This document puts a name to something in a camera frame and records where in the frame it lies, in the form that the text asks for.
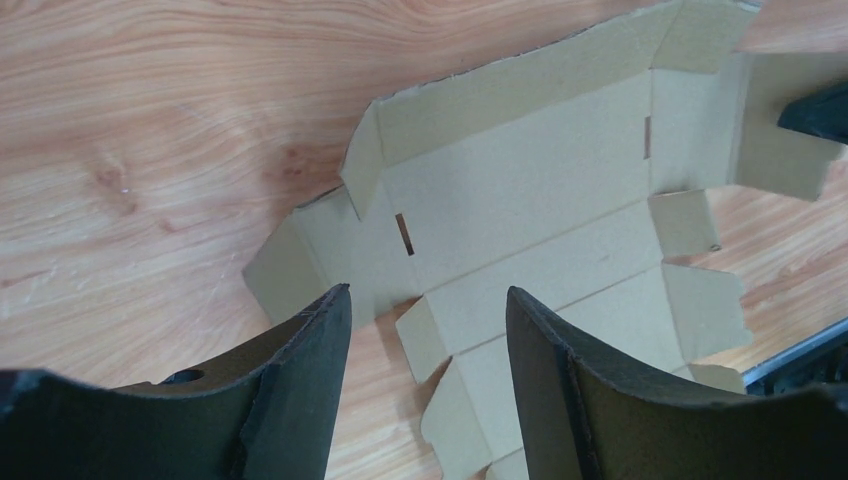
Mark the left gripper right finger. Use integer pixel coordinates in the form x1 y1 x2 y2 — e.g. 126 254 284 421
506 287 847 479

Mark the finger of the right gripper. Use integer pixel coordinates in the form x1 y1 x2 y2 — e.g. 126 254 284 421
777 82 847 145

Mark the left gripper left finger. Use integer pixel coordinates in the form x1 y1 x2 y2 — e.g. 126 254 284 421
1 284 352 479

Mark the brown cardboard box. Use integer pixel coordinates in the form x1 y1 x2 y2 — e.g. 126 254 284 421
243 1 847 479

